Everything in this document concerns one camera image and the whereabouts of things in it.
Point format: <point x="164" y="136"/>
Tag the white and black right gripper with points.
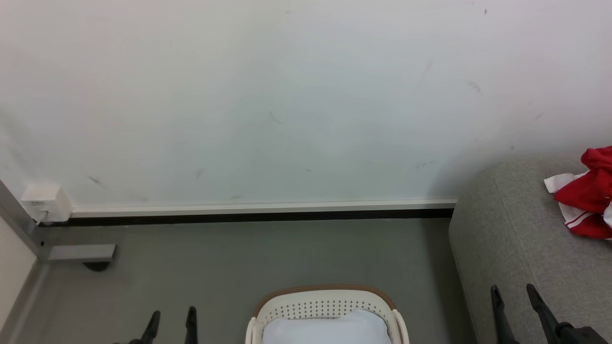
<point x="585" y="336"/>

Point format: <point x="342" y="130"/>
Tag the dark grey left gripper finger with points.
<point x="152" y="329"/>
<point x="191" y="327"/>

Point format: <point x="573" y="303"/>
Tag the red and white garment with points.
<point x="590" y="196"/>

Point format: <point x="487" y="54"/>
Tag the grey fabric sofa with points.
<point x="516" y="248"/>

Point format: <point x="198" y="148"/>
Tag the black round foot pad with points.
<point x="96" y="265"/>

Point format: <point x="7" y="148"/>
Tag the grey metal partition foot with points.
<point x="81" y="252"/>

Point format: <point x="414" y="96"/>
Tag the white and black baseboard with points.
<point x="263" y="212"/>

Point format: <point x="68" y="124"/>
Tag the cream plastic laundry basket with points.
<point x="325" y="301"/>

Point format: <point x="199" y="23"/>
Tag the beige partition with metal frame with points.
<point x="14" y="258"/>

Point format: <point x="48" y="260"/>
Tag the white wall socket box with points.
<point x="45" y="201"/>

